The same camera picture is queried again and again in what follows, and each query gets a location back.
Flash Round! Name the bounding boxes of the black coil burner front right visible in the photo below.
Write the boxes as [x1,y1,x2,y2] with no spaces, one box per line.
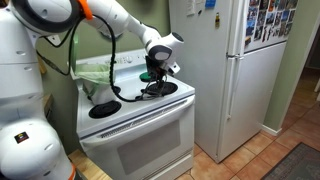
[160,82,178,96]

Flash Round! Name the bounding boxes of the black coil burner front left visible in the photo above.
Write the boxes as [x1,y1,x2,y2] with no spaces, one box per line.
[88,100,121,119]

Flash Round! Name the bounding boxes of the white electric stove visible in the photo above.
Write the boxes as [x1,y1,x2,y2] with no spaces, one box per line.
[72,49,195,180]

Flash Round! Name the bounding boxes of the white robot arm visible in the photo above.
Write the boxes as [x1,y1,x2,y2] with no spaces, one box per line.
[0,0,183,180]

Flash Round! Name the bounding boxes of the photo magnets on fridge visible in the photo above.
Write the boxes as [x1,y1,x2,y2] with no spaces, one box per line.
[245,0,298,46]

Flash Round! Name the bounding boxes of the green trash bag liner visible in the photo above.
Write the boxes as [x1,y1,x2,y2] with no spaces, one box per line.
[72,64,111,97]

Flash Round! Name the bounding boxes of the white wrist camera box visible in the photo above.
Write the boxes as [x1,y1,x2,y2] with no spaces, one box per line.
[167,63,180,75]

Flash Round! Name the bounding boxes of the white refrigerator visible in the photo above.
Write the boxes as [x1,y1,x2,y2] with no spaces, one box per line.
[169,0,289,163]

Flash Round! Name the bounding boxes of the white trash can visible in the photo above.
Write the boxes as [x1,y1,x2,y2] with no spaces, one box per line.
[82,80,116,105]

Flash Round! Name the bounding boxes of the patterned grey floor rug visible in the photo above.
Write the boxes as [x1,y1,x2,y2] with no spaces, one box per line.
[261,143,320,180]

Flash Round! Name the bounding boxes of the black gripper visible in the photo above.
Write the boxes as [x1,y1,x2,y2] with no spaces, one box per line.
[145,56,167,96]

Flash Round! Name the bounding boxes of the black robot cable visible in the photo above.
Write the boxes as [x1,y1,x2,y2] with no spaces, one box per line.
[35,14,158,103]

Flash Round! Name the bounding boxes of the green round pad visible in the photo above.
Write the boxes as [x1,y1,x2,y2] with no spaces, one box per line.
[139,72,153,82]

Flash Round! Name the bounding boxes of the green trash can lid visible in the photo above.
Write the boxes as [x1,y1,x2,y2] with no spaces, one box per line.
[70,34,79,69]

